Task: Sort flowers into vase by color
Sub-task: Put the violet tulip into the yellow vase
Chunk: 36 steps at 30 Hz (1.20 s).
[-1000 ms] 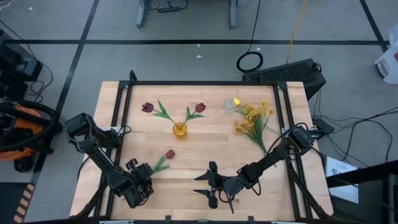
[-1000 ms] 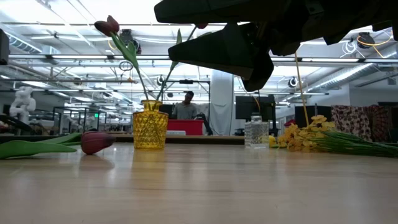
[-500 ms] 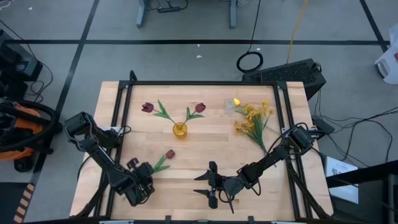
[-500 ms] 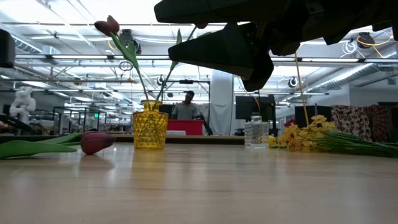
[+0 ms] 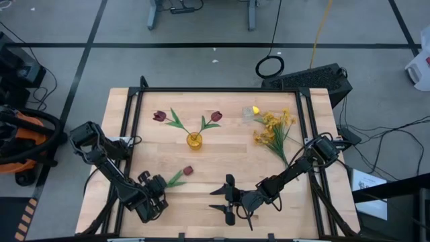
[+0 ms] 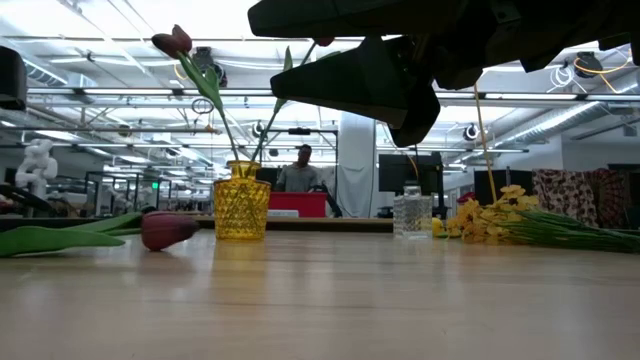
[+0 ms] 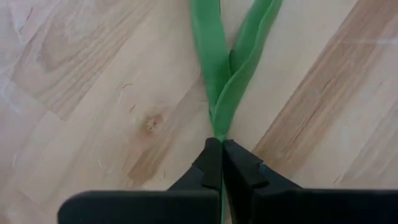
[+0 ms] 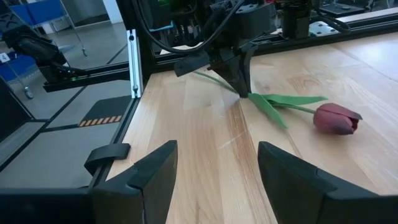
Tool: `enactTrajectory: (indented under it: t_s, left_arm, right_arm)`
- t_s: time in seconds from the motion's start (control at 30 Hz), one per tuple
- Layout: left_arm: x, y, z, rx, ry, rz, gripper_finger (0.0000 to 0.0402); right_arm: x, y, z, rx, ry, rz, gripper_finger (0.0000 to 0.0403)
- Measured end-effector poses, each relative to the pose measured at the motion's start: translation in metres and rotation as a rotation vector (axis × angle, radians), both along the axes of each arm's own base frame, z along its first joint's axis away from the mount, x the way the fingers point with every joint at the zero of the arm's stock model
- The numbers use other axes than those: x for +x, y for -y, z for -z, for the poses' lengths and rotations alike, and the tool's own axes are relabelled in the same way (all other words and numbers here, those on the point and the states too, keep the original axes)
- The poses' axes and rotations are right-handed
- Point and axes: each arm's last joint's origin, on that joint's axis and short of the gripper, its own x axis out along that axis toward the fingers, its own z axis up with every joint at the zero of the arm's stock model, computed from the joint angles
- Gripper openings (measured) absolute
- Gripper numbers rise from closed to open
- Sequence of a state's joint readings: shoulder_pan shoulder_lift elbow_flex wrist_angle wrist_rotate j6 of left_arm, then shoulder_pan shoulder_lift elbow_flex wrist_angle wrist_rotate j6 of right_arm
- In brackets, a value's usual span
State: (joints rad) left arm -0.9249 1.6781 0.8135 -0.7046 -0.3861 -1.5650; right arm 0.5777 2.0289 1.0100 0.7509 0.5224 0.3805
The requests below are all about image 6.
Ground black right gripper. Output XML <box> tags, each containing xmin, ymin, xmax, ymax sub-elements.
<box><xmin>424</xmin><ymin>0</ymin><xmax>601</xmax><ymax>92</ymax></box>

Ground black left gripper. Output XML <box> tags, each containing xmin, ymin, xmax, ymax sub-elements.
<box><xmin>0</xmin><ymin>45</ymin><xmax>29</xmax><ymax>112</ymax></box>

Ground red artificial tulip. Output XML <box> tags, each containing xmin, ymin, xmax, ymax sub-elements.
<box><xmin>249</xmin><ymin>35</ymin><xmax>336</xmax><ymax>164</ymax></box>
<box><xmin>0</xmin><ymin>209</ymin><xmax>201</xmax><ymax>259</ymax></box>
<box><xmin>151</xmin><ymin>23</ymin><xmax>241</xmax><ymax>164</ymax></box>

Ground clear glass vase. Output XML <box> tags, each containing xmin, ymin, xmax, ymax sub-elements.
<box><xmin>392</xmin><ymin>184</ymin><xmax>434</xmax><ymax>239</ymax></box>

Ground yellow glass vase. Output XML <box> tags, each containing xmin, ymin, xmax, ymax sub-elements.
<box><xmin>213</xmin><ymin>159</ymin><xmax>273</xmax><ymax>242</ymax></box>

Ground black monitor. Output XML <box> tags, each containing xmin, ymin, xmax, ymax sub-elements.
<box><xmin>378</xmin><ymin>152</ymin><xmax>445</xmax><ymax>195</ymax></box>

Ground person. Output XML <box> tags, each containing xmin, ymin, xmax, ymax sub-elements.
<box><xmin>276</xmin><ymin>143</ymin><xmax>321</xmax><ymax>194</ymax></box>

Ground red box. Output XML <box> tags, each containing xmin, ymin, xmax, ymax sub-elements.
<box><xmin>268</xmin><ymin>191</ymin><xmax>329</xmax><ymax>219</ymax></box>

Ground black partition panel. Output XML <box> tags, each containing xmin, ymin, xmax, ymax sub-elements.
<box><xmin>473</xmin><ymin>168</ymin><xmax>534</xmax><ymax>221</ymax></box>

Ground brown floral patterned cloth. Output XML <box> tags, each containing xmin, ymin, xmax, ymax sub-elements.
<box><xmin>531</xmin><ymin>167</ymin><xmax>640</xmax><ymax>230</ymax></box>

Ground yellow hanging cable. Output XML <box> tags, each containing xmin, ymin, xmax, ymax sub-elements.
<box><xmin>472</xmin><ymin>82</ymin><xmax>501</xmax><ymax>204</ymax></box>

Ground black aluminium table frame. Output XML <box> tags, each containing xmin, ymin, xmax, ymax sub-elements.
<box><xmin>0</xmin><ymin>215</ymin><xmax>395</xmax><ymax>234</ymax></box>

